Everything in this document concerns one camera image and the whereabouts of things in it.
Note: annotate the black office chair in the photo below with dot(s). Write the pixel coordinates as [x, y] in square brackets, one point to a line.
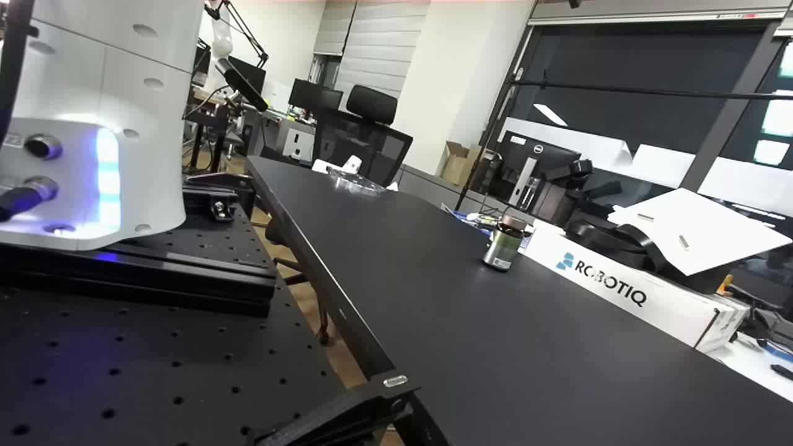
[373, 103]

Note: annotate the black horizontal rod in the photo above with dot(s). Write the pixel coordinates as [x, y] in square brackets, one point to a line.
[645, 90]

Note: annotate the black metal frame equipment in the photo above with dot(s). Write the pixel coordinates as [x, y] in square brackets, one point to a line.
[124, 373]

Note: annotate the black equipment stack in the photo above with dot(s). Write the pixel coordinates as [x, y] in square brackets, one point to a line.
[536, 173]

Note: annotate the white Robotiq cardboard box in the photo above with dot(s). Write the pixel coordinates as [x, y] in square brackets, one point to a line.
[627, 291]

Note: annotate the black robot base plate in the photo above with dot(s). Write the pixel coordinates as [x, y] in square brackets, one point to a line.
[165, 269]

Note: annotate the black clamp block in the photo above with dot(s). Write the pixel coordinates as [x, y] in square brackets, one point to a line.
[217, 204]

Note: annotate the white cardboard sheet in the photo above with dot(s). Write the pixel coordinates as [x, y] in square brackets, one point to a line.
[702, 230]

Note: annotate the white small cabinet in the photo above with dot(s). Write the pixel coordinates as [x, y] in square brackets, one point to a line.
[298, 142]

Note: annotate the black computer monitor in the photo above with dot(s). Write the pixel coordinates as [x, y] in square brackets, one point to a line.
[246, 76]
[313, 94]

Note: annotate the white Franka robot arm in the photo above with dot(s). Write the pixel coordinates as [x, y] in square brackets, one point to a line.
[124, 82]

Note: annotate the small green label bottle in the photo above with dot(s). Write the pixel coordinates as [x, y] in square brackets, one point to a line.
[501, 249]

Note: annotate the clear shiny plastic sheet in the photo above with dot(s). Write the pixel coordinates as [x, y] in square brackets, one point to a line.
[351, 173]

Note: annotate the brown cardboard box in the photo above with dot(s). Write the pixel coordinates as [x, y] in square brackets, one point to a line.
[458, 164]

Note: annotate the black bag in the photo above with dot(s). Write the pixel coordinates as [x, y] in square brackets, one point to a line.
[616, 238]

